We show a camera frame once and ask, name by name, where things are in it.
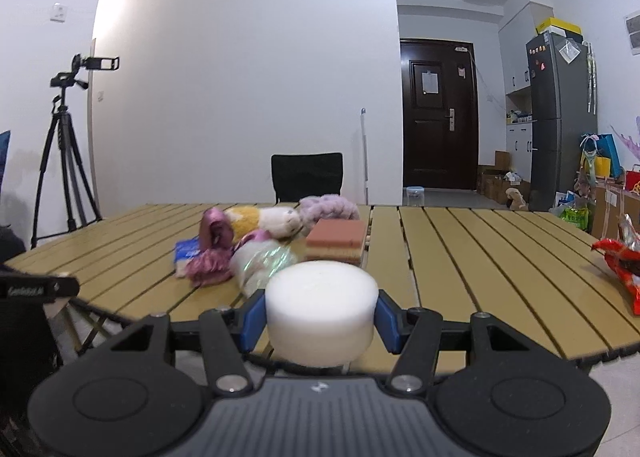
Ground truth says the grey refrigerator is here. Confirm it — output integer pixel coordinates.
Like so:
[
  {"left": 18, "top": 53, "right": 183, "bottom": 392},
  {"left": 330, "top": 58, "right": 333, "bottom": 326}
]
[{"left": 525, "top": 30, "right": 598, "bottom": 212}]

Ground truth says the purple coral decoration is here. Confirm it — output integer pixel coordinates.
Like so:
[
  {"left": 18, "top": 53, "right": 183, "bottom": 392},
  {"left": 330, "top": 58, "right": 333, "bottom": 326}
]
[{"left": 607, "top": 117, "right": 640, "bottom": 163}]

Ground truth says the plush sheep toy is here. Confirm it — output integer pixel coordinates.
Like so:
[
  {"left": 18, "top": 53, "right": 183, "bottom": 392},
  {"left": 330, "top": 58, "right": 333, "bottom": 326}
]
[{"left": 299, "top": 194, "right": 360, "bottom": 233}]

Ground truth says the black camera tripod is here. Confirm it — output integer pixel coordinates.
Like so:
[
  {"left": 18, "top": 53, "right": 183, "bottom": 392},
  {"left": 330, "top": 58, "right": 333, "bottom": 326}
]
[{"left": 31, "top": 72, "right": 103, "bottom": 250}]

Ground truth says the dark brown door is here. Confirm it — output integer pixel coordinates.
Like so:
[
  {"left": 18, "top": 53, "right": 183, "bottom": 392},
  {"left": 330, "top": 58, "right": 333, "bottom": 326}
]
[{"left": 400, "top": 38, "right": 479, "bottom": 191}]

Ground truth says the yellow box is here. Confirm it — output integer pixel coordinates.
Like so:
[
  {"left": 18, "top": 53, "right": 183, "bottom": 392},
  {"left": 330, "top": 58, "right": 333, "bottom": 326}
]
[{"left": 536, "top": 16, "right": 583, "bottom": 38}]

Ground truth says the shiny purple ribbon bag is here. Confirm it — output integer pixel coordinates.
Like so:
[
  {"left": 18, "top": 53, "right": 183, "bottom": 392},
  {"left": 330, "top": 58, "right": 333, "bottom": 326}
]
[{"left": 186, "top": 207, "right": 273, "bottom": 288}]

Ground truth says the black video camera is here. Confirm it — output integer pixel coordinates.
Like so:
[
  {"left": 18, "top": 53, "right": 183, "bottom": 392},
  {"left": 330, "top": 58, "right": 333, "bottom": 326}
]
[{"left": 70, "top": 54, "right": 121, "bottom": 73}]

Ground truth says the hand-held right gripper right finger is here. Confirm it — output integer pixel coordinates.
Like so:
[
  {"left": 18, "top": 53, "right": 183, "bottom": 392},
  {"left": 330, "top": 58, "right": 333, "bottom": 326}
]
[{"left": 374, "top": 289, "right": 531, "bottom": 395}]

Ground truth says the black suitcase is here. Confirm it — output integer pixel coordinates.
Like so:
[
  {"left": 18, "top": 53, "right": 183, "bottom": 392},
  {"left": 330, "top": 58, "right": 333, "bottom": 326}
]
[{"left": 0, "top": 224, "right": 65, "bottom": 418}]

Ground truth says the large brown cardboard box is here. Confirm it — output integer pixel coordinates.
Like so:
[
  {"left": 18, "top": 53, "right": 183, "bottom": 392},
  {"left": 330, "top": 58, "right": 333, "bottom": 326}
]
[{"left": 590, "top": 180, "right": 640, "bottom": 238}]

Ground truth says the blue gift bag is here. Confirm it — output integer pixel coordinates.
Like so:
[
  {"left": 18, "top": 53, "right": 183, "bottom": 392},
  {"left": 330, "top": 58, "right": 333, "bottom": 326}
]
[{"left": 580, "top": 133, "right": 622, "bottom": 183}]

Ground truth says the stack of cardboard boxes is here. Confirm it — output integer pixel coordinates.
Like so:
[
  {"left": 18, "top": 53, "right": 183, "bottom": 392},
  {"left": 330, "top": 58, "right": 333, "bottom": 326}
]
[{"left": 477, "top": 150, "right": 523, "bottom": 203}]

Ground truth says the red snack wrapper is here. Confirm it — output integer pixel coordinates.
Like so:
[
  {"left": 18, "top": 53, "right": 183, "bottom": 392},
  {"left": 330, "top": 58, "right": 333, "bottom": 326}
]
[{"left": 590, "top": 214, "right": 640, "bottom": 316}]

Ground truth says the blue tissue pack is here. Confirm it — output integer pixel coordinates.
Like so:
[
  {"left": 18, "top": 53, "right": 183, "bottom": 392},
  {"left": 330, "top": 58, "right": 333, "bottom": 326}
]
[{"left": 174, "top": 238, "right": 203, "bottom": 279}]

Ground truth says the tan folding table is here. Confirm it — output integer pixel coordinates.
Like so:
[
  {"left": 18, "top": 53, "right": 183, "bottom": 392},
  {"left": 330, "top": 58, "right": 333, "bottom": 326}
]
[{"left": 2, "top": 203, "right": 640, "bottom": 373}]

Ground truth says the yellow and white plush toy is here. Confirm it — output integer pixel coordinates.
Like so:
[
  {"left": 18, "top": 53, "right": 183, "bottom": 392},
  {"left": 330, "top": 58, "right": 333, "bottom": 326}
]
[{"left": 223, "top": 206, "right": 305, "bottom": 240}]

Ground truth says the green snack bag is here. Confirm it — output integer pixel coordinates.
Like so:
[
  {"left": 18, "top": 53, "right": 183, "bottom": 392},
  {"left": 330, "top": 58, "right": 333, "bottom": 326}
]
[{"left": 560, "top": 207, "right": 591, "bottom": 233}]

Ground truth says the black folding chair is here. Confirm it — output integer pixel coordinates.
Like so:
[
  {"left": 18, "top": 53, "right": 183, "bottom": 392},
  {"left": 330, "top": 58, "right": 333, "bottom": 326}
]
[{"left": 271, "top": 152, "right": 344, "bottom": 205}]

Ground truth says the white kitchen cabinet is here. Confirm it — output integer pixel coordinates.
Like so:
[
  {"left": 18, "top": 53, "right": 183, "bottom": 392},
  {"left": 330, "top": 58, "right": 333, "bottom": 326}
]
[{"left": 498, "top": 2, "right": 533, "bottom": 183}]

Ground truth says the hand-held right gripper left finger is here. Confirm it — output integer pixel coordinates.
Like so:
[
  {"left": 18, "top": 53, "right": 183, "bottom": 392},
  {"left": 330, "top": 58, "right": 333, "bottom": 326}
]
[{"left": 107, "top": 289, "right": 266, "bottom": 395}]

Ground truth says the white mop pole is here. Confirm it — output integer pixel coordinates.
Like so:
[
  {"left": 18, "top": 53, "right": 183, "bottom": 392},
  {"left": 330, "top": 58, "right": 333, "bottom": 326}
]
[{"left": 359, "top": 107, "right": 371, "bottom": 205}]

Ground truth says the white wall panel box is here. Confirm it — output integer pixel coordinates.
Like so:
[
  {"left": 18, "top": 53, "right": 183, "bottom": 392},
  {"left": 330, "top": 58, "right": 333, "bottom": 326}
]
[{"left": 625, "top": 11, "right": 640, "bottom": 56}]

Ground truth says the white foam cylinder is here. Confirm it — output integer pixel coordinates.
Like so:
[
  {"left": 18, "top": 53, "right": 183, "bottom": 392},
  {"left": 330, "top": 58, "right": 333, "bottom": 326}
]
[{"left": 265, "top": 261, "right": 379, "bottom": 368}]

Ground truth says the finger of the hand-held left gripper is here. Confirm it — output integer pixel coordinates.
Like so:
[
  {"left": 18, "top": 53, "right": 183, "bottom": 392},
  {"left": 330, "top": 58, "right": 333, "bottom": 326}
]
[{"left": 0, "top": 273, "right": 80, "bottom": 305}]

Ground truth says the pink and orange sponge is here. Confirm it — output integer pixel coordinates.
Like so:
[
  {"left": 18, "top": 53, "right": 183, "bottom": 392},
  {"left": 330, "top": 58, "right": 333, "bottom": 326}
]
[{"left": 305, "top": 220, "right": 366, "bottom": 266}]

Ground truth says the iridescent plastic bag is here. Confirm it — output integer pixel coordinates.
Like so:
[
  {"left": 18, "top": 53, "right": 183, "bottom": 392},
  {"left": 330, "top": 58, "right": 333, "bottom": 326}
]
[{"left": 230, "top": 237, "right": 298, "bottom": 298}]

